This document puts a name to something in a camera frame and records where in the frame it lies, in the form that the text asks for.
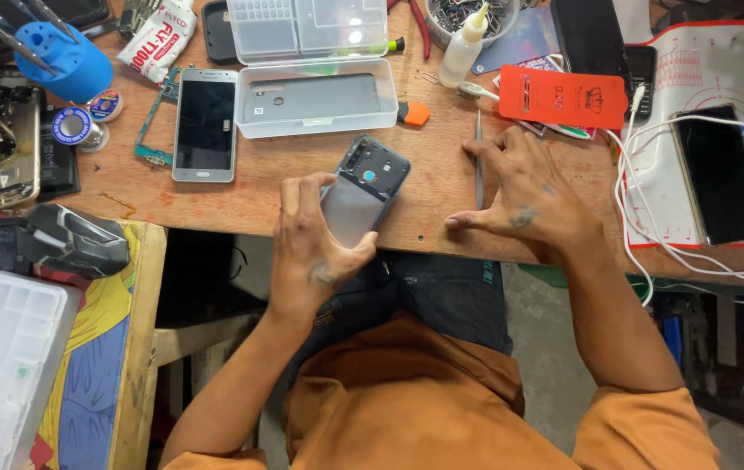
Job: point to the tub of metal parts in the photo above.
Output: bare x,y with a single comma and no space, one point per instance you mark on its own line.
450,16

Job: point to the gold disassembled phone frame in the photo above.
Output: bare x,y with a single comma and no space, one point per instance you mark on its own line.
6,150

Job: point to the black computer mouse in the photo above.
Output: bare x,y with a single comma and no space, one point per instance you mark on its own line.
78,241

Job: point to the person's black trousers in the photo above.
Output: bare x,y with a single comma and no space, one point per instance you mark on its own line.
450,294

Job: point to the metal tweezers in holder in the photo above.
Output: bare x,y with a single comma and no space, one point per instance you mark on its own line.
6,36

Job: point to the black phone case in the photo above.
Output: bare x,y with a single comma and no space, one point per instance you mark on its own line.
215,32

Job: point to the black smartphone gold edge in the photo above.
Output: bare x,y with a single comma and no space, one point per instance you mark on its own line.
721,176

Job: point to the steel tweezers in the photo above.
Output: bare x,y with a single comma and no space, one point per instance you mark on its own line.
479,183

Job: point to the person's left hand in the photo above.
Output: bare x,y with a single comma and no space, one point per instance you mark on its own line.
306,261

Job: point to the white glue tube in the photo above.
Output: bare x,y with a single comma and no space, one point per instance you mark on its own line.
159,39

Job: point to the large black smartphone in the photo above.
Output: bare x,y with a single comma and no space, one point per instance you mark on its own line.
590,39

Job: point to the metal paper clip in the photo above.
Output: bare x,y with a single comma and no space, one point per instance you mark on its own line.
428,76

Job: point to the person's right hand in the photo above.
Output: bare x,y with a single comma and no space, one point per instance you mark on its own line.
535,196

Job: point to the silver smartphone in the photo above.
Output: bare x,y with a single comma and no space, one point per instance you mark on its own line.
205,124

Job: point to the orange screen protector packet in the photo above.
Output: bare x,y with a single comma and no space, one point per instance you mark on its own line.
561,98

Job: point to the white squeeze bottle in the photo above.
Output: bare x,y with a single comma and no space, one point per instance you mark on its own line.
463,55

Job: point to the person's orange shirt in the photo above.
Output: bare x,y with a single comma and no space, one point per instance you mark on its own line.
411,405

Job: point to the white silicone work mat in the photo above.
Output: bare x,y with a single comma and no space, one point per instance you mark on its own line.
705,65

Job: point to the clear plastic organizer box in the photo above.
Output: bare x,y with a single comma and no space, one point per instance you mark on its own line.
6,365

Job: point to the clear plastic hinged box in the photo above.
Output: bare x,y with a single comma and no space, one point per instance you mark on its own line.
313,39

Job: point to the white brush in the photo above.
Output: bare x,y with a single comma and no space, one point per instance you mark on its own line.
476,90

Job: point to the green black screwdriver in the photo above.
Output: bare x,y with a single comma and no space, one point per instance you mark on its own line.
396,44

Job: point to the blue plastic sheet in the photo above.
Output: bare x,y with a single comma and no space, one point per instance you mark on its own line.
528,39

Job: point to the bunch of metal parts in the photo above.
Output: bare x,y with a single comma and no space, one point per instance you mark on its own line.
140,14

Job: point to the small black keypad phone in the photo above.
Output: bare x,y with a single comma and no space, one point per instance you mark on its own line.
641,72

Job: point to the black phone battery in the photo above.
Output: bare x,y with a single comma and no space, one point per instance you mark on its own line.
58,163

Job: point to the colourful printed mouse mat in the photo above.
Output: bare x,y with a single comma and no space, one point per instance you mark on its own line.
91,365

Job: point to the green circuit board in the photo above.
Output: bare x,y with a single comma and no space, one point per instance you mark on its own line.
150,134

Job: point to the grey smartphone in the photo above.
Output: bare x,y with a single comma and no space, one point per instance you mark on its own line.
372,183

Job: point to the grey phone back cover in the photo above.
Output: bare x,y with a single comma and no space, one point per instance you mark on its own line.
313,98

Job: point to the blue tool holder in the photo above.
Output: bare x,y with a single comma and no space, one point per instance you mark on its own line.
71,62

